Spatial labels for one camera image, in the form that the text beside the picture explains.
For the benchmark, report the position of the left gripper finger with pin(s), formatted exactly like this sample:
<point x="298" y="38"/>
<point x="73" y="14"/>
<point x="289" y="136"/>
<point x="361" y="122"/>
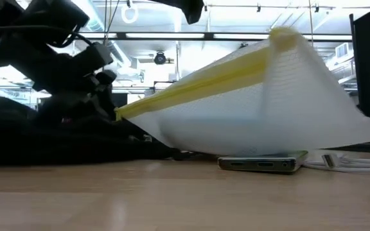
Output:
<point x="104" y="80"/>

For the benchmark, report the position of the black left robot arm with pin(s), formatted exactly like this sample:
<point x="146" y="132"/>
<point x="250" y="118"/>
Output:
<point x="50" y="19"/>

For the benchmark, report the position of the black aluminium table frame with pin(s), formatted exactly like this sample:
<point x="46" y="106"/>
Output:
<point x="365" y="147"/>

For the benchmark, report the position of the white mesh pouch yellow zipper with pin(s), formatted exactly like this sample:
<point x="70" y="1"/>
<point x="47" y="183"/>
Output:
<point x="268" y="112"/>

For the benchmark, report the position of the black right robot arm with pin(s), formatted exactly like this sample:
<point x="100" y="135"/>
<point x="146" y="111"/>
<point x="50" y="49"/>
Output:
<point x="188" y="9"/>

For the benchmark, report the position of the black overhead camera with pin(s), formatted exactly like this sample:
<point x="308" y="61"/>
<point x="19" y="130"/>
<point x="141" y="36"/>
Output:
<point x="160" y="58"/>

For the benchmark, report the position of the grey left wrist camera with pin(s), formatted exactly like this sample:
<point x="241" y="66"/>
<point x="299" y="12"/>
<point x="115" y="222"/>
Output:
<point x="103" y="54"/>

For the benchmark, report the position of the black backpack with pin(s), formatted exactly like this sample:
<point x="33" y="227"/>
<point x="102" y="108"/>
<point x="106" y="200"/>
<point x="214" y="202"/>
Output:
<point x="59" y="144"/>

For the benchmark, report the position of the silver power bank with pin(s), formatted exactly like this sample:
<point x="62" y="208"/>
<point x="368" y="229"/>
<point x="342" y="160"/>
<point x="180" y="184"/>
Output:
<point x="262" y="164"/>

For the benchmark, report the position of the black overhead rail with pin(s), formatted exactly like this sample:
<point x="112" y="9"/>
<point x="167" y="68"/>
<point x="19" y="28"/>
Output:
<point x="209" y="36"/>

